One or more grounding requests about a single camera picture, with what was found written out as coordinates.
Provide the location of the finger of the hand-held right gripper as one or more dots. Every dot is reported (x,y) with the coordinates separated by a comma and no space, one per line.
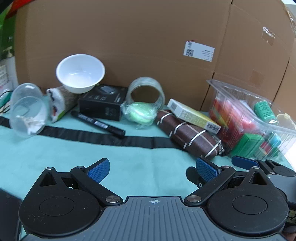
(193,177)
(245,161)

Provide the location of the teal cloth mat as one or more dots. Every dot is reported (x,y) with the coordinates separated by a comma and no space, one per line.
(143,166)

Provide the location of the clear plastic cup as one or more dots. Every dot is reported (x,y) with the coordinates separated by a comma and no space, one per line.
(27,102)

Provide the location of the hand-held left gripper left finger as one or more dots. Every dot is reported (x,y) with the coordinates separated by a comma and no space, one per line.
(99,172)

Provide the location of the white shipping label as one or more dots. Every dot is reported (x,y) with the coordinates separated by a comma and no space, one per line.
(198,51)

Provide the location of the white bowl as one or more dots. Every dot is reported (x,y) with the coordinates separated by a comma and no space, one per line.
(79,71)

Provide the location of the green small box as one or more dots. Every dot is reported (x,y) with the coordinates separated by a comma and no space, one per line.
(248,142)

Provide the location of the clear plastic container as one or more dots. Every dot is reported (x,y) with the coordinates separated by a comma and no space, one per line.
(266,129)

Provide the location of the crumpled white tissue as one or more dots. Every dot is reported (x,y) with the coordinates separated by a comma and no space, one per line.
(30,124)

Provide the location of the black marker pen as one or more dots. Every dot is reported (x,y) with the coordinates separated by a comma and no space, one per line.
(97,122)

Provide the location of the red packet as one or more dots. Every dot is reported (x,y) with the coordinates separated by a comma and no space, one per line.
(233,118)

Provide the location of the green small bottle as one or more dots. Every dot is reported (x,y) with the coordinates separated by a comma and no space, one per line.
(264,111)

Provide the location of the black charger box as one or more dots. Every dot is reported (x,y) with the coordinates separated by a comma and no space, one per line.
(101,104)

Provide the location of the wrapped green macaron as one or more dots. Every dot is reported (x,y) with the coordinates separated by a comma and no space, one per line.
(140,113)

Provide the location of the white and brown snack packet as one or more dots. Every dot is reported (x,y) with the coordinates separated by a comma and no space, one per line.
(61,99)

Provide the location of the large brown cardboard box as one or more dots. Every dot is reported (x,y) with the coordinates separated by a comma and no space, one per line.
(138,34)

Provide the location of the white basket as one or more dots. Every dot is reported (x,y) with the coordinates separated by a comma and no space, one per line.
(4,74)

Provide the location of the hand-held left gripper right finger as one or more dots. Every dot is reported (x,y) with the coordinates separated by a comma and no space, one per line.
(206,169)

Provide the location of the patterned clear tape roll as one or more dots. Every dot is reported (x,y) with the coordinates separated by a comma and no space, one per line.
(157,92)

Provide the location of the yellow and white small box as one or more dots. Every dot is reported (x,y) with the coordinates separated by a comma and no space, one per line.
(192,114)

